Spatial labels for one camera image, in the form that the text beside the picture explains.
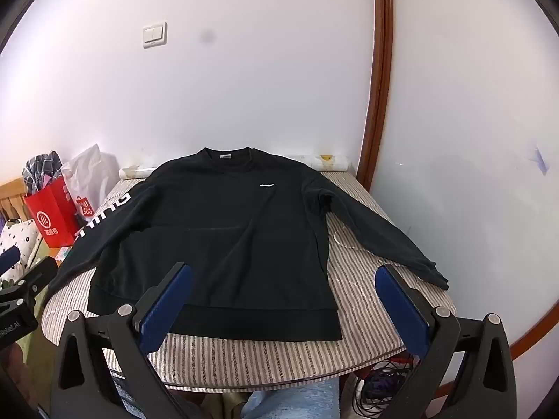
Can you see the white plastic bag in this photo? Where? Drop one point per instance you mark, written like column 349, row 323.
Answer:
column 94, row 170

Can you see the white dotted cloth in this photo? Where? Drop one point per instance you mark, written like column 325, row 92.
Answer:
column 19, row 235

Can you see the white printed roll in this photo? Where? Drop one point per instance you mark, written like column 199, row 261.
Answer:
column 323, row 162

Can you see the striped table cover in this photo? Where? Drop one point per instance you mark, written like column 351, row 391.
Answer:
column 262, row 362

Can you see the black sweatshirt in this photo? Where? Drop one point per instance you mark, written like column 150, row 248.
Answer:
column 227, row 227

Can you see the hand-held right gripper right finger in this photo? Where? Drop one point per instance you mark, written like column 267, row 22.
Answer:
column 399, row 310

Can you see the white light switch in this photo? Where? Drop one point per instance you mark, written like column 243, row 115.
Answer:
column 154, row 34

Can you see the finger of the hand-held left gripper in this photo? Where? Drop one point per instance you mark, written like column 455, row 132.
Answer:
column 8, row 259
column 39, row 273

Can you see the small red white bag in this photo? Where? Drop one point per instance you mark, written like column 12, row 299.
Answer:
column 83, row 209

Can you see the person's leg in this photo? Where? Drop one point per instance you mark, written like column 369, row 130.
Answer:
column 297, row 401

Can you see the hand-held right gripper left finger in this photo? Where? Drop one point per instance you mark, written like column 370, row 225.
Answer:
column 168, row 310

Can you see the brown wooden baseboard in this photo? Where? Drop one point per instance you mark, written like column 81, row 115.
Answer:
column 533, row 334

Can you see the red paper bag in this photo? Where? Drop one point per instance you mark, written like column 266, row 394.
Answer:
column 50, row 218

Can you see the wooden headboard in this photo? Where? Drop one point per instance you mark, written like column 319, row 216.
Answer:
column 11, row 203

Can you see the plaid cloth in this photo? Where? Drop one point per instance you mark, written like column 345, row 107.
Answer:
column 41, row 170

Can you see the brown wooden door frame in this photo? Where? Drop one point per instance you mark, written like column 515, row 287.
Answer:
column 379, row 74

